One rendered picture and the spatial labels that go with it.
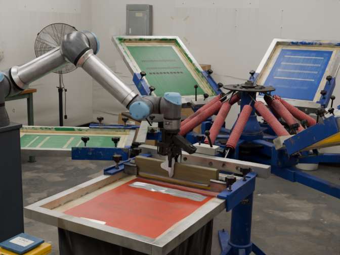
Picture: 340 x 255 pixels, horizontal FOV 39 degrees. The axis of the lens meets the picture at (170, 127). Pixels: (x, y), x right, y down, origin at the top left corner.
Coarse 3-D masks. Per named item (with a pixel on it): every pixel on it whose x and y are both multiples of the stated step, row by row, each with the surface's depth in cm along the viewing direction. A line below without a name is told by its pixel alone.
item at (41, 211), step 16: (112, 176) 213; (224, 176) 216; (64, 192) 190; (80, 192) 195; (32, 208) 173; (48, 208) 180; (208, 208) 177; (224, 208) 186; (64, 224) 165; (80, 224) 161; (96, 224) 161; (192, 224) 163; (112, 240) 155; (128, 240) 152; (144, 240) 150; (160, 240) 150; (176, 240) 154
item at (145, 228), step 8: (192, 192) 204; (200, 192) 204; (208, 192) 205; (168, 200) 194; (176, 200) 194; (184, 200) 194; (192, 200) 195; (208, 200) 195; (184, 208) 186; (192, 208) 186; (176, 216) 178; (184, 216) 178; (112, 224) 170; (120, 224) 170; (128, 224) 170; (136, 224) 170; (144, 224) 170; (152, 224) 171; (160, 224) 171; (168, 224) 171; (136, 232) 164; (144, 232) 164; (152, 232) 164; (160, 232) 164
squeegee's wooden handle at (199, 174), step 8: (136, 160) 218; (144, 160) 216; (152, 160) 213; (160, 160) 212; (144, 168) 216; (152, 168) 214; (160, 168) 212; (176, 168) 208; (184, 168) 206; (192, 168) 204; (200, 168) 202; (208, 168) 200; (168, 176) 210; (176, 176) 208; (184, 176) 206; (192, 176) 204; (200, 176) 202; (208, 176) 200; (216, 176) 199
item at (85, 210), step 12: (132, 180) 218; (144, 180) 218; (108, 192) 202; (132, 192) 202; (144, 192) 203; (156, 192) 203; (84, 204) 188; (84, 216) 176; (96, 216) 176; (108, 216) 177; (120, 216) 177
